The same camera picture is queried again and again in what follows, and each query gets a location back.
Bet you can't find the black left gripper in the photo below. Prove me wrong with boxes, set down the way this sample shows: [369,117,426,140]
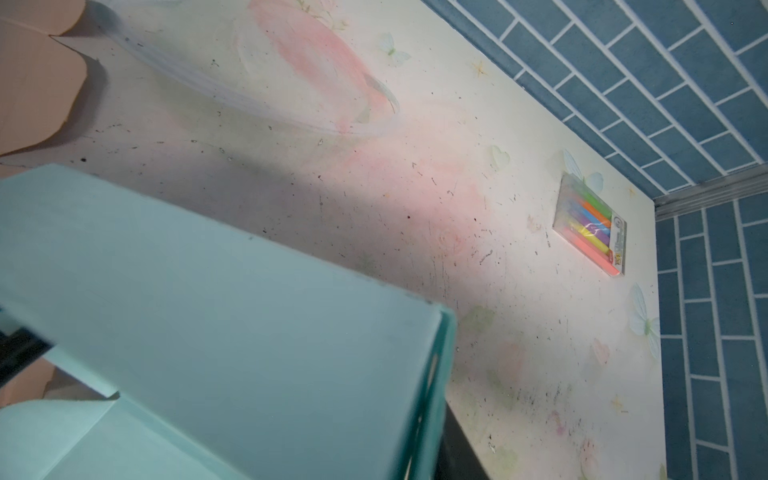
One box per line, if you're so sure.
[0,328,53,387]

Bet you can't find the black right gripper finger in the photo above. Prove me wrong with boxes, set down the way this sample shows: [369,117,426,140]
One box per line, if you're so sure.
[433,405,490,480]

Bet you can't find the light teal paper box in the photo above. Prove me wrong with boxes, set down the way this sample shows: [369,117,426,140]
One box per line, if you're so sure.
[1,165,456,479]

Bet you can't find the clear box of markers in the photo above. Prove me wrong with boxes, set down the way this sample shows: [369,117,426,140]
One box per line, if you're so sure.
[553,173,628,277]

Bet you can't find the flat pink paper box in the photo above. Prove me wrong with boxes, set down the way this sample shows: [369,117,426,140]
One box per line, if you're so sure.
[1,0,87,155]

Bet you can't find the aluminium right corner post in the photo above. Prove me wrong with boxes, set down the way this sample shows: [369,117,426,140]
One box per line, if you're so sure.
[654,164,767,221]

